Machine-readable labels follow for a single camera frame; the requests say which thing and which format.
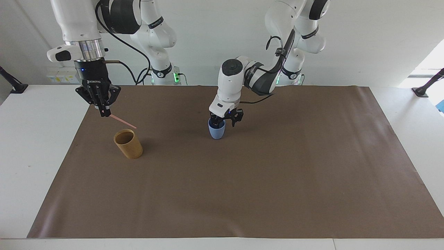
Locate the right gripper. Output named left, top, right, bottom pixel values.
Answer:
left=74, top=59, right=121, bottom=117

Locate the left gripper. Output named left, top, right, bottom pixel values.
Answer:
left=210, top=108, right=244, bottom=128

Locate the pink chopstick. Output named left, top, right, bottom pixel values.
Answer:
left=110, top=114, right=137, bottom=129

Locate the blue cup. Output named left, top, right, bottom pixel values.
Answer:
left=208, top=118, right=227, bottom=140

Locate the brown cylindrical cup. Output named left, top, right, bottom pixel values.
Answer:
left=113, top=129, right=144, bottom=160

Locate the black stand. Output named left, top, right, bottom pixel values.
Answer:
left=0, top=66, right=29, bottom=94
left=412, top=68, right=444, bottom=98

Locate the white wall socket panel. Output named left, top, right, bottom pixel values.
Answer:
left=46, top=71, right=79, bottom=84

